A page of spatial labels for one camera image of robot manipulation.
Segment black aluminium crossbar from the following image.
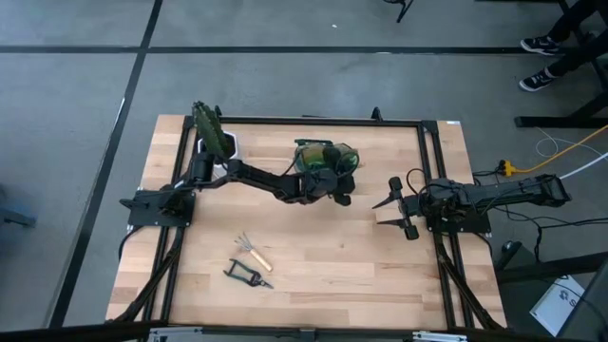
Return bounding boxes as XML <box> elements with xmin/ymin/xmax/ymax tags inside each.
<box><xmin>0</xmin><ymin>320</ymin><xmax>608</xmax><ymax>342</ymax></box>

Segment yellow power cable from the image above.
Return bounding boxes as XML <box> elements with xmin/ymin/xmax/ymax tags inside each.
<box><xmin>496</xmin><ymin>123</ymin><xmax>608</xmax><ymax>178</ymax></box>

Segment black aluminium table frame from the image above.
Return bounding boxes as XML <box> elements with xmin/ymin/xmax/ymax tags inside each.
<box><xmin>109</xmin><ymin>106</ymin><xmax>508</xmax><ymax>332</ymax></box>

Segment right gripper black cable loop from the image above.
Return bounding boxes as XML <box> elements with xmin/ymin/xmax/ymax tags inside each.
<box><xmin>406</xmin><ymin>167</ymin><xmax>431</xmax><ymax>191</ymax></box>

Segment black desk frame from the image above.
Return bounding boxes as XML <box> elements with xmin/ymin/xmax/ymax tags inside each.
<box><xmin>514</xmin><ymin>0</ymin><xmax>608</xmax><ymax>129</ymax></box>

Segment cream and green gardening bag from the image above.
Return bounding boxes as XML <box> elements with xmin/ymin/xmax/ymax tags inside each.
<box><xmin>293</xmin><ymin>138</ymin><xmax>361</xmax><ymax>178</ymax></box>

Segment black floor cables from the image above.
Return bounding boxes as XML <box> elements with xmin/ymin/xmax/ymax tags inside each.
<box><xmin>474</xmin><ymin>168</ymin><xmax>608</xmax><ymax>265</ymax></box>

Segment tall green cactus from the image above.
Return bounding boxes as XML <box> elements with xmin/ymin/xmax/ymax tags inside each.
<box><xmin>191</xmin><ymin>100</ymin><xmax>232</xmax><ymax>161</ymax></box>

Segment wooden-handled hand rake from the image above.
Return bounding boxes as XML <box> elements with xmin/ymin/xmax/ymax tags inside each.
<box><xmin>234</xmin><ymin>231</ymin><xmax>275</xmax><ymax>273</ymax></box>

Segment white floor cable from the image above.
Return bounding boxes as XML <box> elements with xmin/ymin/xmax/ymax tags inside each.
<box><xmin>558</xmin><ymin>152</ymin><xmax>608</xmax><ymax>181</ymax></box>

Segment white printed sheet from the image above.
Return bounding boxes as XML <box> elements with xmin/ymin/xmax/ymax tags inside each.
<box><xmin>528</xmin><ymin>274</ymin><xmax>589</xmax><ymax>337</ymax></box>

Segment dark grey furniture panel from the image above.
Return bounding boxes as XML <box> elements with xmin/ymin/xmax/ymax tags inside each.
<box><xmin>555</xmin><ymin>258</ymin><xmax>608</xmax><ymax>342</ymax></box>

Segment black chair leg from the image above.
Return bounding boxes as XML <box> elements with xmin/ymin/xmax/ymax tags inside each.
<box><xmin>383</xmin><ymin>0</ymin><xmax>415</xmax><ymax>24</ymax></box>

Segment white faceted plant pot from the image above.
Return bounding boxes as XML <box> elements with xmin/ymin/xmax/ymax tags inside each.
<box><xmin>197</xmin><ymin>130</ymin><xmax>244</xmax><ymax>180</ymax></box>

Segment black floor beam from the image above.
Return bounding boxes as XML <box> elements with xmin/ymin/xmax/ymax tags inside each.
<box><xmin>493</xmin><ymin>250</ymin><xmax>608</xmax><ymax>286</ymax></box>

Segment grey chair base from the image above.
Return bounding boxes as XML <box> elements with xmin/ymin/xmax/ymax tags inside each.
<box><xmin>0</xmin><ymin>183</ymin><xmax>38</xmax><ymax>228</ymax></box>

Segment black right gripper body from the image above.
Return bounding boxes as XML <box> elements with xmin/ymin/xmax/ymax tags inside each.
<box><xmin>388</xmin><ymin>176</ymin><xmax>436</xmax><ymax>241</ymax></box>

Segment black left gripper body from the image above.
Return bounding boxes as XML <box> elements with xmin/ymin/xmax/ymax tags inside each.
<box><xmin>284</xmin><ymin>146</ymin><xmax>357</xmax><ymax>206</ymax></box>

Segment person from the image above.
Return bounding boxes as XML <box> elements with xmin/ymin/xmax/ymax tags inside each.
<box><xmin>517</xmin><ymin>0</ymin><xmax>608</xmax><ymax>93</ymax></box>

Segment dark green pruning shears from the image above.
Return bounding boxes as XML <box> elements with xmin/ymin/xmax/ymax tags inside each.
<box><xmin>222</xmin><ymin>257</ymin><xmax>276</xmax><ymax>290</ymax></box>

